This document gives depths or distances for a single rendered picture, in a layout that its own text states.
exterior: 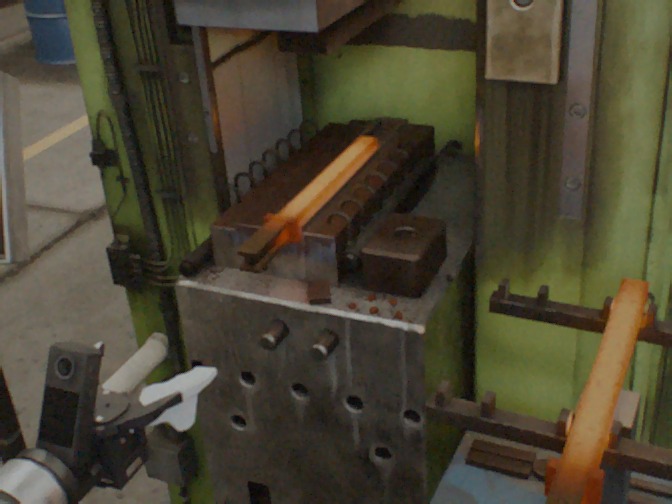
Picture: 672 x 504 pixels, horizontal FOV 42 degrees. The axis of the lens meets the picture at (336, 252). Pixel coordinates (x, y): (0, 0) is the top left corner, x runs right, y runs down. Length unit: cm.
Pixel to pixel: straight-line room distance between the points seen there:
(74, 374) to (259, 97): 76
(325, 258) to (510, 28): 39
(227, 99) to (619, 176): 61
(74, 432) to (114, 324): 210
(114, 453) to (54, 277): 243
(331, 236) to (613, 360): 44
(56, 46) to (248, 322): 470
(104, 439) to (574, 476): 44
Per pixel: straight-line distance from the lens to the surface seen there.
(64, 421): 88
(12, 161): 138
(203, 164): 143
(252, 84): 148
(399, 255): 117
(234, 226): 127
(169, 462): 180
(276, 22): 111
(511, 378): 140
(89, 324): 300
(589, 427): 85
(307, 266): 123
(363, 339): 118
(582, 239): 124
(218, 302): 127
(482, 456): 120
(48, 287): 327
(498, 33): 114
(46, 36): 587
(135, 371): 161
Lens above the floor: 156
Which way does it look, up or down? 29 degrees down
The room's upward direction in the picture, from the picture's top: 4 degrees counter-clockwise
